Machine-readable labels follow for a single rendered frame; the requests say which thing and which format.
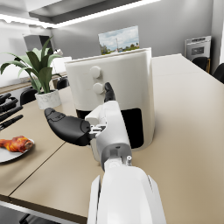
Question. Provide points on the framed landscape picture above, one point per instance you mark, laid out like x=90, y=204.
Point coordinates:
x=119, y=40

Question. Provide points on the pale air fryer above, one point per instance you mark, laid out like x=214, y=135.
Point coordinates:
x=122, y=81

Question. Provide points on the black chair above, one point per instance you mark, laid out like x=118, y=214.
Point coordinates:
x=62, y=82
x=219, y=72
x=201, y=62
x=27, y=95

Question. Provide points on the roasted drumstick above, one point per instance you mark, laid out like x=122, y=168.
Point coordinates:
x=17, y=143

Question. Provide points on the grey round plate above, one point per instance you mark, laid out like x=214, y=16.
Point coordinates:
x=8, y=154

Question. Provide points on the built-in wall oven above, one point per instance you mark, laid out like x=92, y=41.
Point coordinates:
x=198, y=48

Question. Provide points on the potted green plant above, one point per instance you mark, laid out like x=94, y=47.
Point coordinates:
x=40, y=75

